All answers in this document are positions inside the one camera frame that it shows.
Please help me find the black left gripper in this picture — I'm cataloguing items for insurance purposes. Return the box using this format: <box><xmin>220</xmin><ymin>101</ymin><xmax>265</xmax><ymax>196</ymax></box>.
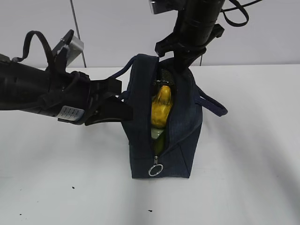
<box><xmin>38</xmin><ymin>71</ymin><xmax>133</xmax><ymax>126</ymax></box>

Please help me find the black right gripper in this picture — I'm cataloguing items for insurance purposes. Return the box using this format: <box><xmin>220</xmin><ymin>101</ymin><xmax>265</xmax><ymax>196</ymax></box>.
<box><xmin>155</xmin><ymin>0</ymin><xmax>225</xmax><ymax>73</ymax></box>

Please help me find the yellow gourd toy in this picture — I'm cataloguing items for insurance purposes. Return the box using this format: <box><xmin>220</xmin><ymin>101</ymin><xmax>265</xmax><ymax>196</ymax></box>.
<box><xmin>151</xmin><ymin>85</ymin><xmax>173</xmax><ymax>129</ymax></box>

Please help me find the green cucumber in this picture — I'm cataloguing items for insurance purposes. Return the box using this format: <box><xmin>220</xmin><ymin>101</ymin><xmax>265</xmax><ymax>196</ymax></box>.
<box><xmin>153</xmin><ymin>132</ymin><xmax>165</xmax><ymax>156</ymax></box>

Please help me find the metal zipper pull ring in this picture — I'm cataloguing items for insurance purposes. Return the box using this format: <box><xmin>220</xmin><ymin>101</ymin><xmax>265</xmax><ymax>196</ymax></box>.
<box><xmin>148</xmin><ymin>155</ymin><xmax>163</xmax><ymax>176</ymax></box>

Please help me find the dark blue lunch bag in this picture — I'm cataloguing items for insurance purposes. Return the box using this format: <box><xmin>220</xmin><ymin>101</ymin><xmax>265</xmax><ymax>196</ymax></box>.
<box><xmin>114</xmin><ymin>54</ymin><xmax>228</xmax><ymax>179</ymax></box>

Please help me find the green lid glass food container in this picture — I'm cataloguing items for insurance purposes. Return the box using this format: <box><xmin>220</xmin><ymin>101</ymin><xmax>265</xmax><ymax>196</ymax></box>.
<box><xmin>151</xmin><ymin>127</ymin><xmax>164</xmax><ymax>140</ymax></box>

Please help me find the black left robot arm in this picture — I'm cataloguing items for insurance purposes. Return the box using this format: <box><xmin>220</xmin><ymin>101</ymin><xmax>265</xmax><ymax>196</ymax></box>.
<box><xmin>0</xmin><ymin>55</ymin><xmax>133</xmax><ymax>126</ymax></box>

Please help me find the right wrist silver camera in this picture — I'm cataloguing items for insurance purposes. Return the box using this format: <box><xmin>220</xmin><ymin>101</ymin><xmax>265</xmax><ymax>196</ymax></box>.
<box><xmin>149</xmin><ymin>0</ymin><xmax>182</xmax><ymax>15</ymax></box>

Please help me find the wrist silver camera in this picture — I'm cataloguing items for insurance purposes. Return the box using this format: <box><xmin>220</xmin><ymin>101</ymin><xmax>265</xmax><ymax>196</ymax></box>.
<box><xmin>149</xmin><ymin>0</ymin><xmax>182</xmax><ymax>15</ymax></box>
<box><xmin>52</xmin><ymin>30</ymin><xmax>84</xmax><ymax>66</ymax></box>

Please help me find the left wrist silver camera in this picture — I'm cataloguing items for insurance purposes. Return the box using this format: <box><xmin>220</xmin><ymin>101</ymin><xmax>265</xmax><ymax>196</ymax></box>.
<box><xmin>52</xmin><ymin>30</ymin><xmax>84</xmax><ymax>66</ymax></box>

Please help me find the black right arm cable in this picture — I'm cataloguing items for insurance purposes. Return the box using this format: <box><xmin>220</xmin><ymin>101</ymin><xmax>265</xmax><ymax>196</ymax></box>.
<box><xmin>220</xmin><ymin>0</ymin><xmax>265</xmax><ymax>27</ymax></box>

